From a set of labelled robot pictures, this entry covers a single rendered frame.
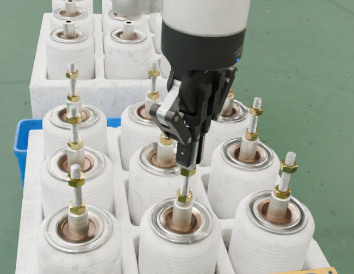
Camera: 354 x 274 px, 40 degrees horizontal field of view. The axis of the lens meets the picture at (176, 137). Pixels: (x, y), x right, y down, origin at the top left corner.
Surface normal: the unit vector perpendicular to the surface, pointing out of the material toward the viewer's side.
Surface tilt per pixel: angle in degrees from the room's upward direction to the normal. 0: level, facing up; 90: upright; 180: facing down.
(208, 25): 90
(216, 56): 90
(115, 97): 90
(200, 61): 90
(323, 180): 0
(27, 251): 0
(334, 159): 0
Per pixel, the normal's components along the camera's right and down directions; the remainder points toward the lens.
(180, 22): -0.62, 0.41
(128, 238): 0.07, -0.82
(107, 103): 0.14, 0.57
